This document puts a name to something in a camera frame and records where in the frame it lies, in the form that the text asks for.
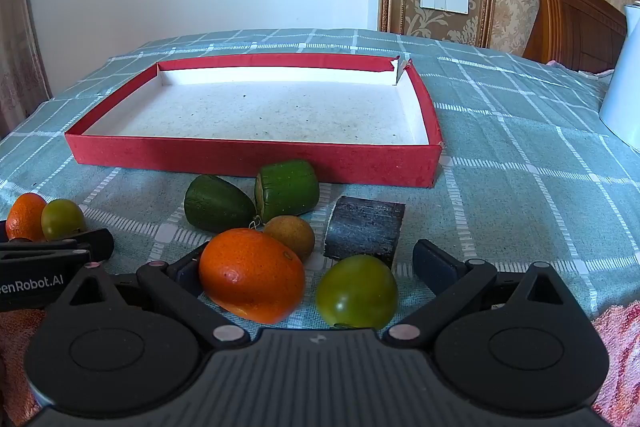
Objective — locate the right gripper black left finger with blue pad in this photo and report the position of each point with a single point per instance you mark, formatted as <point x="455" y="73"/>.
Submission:
<point x="134" y="346"/>

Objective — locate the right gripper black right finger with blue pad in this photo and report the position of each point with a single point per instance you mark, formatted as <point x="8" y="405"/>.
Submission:
<point x="499" y="344"/>

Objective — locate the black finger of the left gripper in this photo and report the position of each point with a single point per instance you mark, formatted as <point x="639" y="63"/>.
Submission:
<point x="99" y="244"/>

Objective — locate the small orange tangerine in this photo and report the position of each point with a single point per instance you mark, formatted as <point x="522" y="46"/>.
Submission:
<point x="24" y="218"/>

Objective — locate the large orange tangerine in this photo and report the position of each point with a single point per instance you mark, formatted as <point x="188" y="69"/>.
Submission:
<point x="252" y="276"/>

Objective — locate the dark eggplant chunk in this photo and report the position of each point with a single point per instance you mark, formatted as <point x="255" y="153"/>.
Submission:
<point x="361" y="226"/>

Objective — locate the green cucumber cylinder piece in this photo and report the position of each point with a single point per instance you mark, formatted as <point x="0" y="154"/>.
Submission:
<point x="288" y="188"/>

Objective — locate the green cucumber end piece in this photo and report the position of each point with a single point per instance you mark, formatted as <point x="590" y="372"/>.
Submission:
<point x="214" y="205"/>

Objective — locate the teal plaid bed sheet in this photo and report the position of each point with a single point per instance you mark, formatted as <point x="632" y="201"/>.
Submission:
<point x="528" y="171"/>

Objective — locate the beige floral curtain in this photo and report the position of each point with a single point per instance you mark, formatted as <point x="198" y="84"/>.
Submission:
<point x="24" y="84"/>

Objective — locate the white electric kettle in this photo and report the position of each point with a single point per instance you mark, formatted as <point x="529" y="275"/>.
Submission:
<point x="620" y="110"/>

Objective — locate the red shallow cardboard box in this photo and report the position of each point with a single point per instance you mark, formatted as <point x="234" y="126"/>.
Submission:
<point x="358" y="119"/>

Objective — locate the wooden headboard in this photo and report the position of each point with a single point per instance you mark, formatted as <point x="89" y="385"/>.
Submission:
<point x="578" y="34"/>

